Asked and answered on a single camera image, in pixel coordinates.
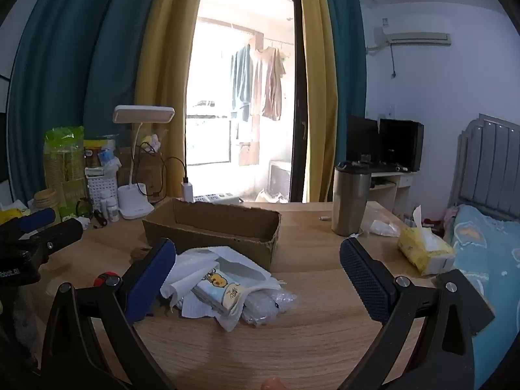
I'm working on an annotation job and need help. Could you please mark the blue white packet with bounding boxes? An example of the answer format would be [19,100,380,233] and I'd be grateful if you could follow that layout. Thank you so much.
[97,148,123,171]

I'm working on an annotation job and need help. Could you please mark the yellow curtain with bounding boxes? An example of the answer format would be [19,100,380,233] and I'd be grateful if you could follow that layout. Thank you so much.
[296,0,339,203]
[134,0,208,198]

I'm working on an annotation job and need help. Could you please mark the yellow jar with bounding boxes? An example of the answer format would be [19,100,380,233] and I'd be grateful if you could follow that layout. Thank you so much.
[84,138,116,169]

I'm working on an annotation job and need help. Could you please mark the clear plastic bag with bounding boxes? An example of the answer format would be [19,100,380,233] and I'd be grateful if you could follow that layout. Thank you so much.
[359,207,403,238]
[241,278,299,328]

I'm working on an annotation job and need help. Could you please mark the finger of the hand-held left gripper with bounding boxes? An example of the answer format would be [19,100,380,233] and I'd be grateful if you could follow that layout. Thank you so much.
[0,208,56,244]
[18,218,84,267]

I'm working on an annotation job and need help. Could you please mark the blue hanging garment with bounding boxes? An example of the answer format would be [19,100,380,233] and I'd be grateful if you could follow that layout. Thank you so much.
[231,45,253,123]

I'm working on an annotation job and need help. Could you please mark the white perforated basket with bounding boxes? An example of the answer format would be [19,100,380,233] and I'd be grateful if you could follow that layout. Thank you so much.
[86,175,118,212]

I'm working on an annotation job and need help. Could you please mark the white computer desk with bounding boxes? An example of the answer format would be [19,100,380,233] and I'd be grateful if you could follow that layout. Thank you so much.
[370,168,417,216]

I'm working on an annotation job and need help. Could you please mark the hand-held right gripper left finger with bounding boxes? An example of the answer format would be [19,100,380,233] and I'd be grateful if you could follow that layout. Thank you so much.
[41,238,177,390]

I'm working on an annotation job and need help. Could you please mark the white desk lamp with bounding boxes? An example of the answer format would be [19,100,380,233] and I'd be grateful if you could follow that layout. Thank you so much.
[113,105,176,221]

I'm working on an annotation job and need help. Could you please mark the blue printed bedding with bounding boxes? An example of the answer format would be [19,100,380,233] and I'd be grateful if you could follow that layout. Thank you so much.
[443,205,520,390]

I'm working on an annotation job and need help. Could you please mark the steel tumbler with black lid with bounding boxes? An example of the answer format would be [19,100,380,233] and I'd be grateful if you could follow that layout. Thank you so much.
[331,162,372,237]

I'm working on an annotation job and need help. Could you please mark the brown cardboard box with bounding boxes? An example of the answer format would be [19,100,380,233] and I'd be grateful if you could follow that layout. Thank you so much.
[142,198,282,272]

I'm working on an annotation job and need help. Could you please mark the white air conditioner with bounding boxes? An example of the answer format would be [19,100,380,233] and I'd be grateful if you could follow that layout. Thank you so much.
[374,26,452,47]

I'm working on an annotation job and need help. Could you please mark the stack of brown paper cups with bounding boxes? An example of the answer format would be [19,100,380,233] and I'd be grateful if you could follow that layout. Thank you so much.
[32,189,58,212]

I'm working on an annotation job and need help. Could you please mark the grey padded headboard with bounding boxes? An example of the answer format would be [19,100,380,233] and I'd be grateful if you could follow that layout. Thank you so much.
[447,114,520,222]

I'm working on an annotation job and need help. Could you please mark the white cloth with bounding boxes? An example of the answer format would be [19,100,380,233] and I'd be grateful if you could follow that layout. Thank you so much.
[205,246,274,289]

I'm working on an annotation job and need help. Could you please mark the black monitor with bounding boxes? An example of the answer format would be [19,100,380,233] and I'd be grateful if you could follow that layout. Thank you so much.
[346,114,380,163]
[379,119,424,172]

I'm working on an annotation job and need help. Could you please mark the green packet of paper cups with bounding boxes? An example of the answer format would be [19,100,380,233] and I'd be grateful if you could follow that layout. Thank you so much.
[43,126,86,220]

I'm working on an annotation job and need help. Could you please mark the white textured foam sheet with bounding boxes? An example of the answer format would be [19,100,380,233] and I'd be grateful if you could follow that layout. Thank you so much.
[160,247,244,332]

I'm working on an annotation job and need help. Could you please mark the black door frame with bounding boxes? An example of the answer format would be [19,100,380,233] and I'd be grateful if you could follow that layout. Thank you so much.
[284,0,309,204]

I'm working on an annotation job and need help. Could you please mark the beige hanging garment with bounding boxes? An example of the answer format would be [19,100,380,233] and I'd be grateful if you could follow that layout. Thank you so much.
[252,46,287,122]

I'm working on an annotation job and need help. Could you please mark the yellow tissue pack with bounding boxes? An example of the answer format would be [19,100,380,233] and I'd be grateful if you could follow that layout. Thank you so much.
[397,205,456,276]

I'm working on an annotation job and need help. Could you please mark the yellow packet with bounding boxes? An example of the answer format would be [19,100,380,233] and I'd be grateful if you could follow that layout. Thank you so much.
[0,208,31,225]

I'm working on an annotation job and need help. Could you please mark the white power strip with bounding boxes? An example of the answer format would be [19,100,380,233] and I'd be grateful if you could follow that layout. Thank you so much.
[194,192,243,204]

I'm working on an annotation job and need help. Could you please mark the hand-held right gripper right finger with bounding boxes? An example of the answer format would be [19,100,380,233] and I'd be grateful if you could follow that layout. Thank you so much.
[337,236,496,390]

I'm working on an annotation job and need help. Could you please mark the black cable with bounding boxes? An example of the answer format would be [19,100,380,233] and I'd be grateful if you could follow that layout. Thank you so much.
[134,142,189,206]

